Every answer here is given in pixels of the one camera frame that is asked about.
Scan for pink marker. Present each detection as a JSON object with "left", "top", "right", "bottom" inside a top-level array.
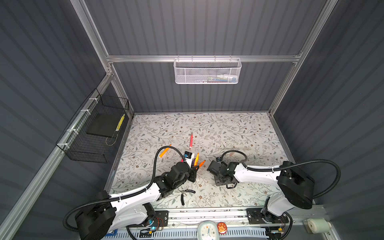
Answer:
[{"left": 189, "top": 133, "right": 194, "bottom": 150}]

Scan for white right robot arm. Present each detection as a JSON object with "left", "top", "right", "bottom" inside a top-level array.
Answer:
[{"left": 208, "top": 161, "right": 315, "bottom": 224}]

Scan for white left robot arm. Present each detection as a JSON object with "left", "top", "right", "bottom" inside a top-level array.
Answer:
[{"left": 75, "top": 162, "right": 200, "bottom": 240}]

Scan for lone orange marker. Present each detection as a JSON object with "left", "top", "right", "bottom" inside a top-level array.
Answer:
[{"left": 159, "top": 145, "right": 171, "bottom": 158}]

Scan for white analog clock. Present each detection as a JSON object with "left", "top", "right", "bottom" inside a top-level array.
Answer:
[{"left": 197, "top": 221, "right": 220, "bottom": 240}]

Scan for yellow marker in basket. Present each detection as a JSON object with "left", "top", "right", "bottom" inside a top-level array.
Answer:
[{"left": 116, "top": 114, "right": 126, "bottom": 132}]

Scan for black flat pad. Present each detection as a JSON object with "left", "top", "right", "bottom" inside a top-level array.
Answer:
[{"left": 86, "top": 114, "right": 121, "bottom": 138}]

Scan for white tape roll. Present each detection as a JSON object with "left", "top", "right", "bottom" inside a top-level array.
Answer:
[{"left": 303, "top": 218, "right": 332, "bottom": 234}]

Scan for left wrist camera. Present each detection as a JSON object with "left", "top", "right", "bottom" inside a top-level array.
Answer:
[{"left": 184, "top": 151, "right": 195, "bottom": 168}]

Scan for black handled pliers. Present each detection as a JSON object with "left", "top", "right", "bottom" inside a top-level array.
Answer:
[{"left": 181, "top": 189, "right": 196, "bottom": 206}]

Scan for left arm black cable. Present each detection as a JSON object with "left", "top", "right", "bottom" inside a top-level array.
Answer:
[{"left": 62, "top": 145, "right": 187, "bottom": 232}]

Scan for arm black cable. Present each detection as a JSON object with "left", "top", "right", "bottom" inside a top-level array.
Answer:
[
  {"left": 62, "top": 145, "right": 187, "bottom": 232},
  {"left": 220, "top": 149, "right": 342, "bottom": 199}
]

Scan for white wire mesh basket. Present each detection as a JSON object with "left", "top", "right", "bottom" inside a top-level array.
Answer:
[{"left": 173, "top": 58, "right": 242, "bottom": 85}]

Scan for black wire wall basket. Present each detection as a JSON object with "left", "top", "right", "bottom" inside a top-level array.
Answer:
[{"left": 57, "top": 91, "right": 130, "bottom": 164}]

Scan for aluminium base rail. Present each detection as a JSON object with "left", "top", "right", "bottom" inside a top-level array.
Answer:
[{"left": 167, "top": 205, "right": 330, "bottom": 228}]

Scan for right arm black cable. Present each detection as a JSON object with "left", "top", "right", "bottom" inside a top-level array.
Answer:
[{"left": 220, "top": 149, "right": 342, "bottom": 199}]

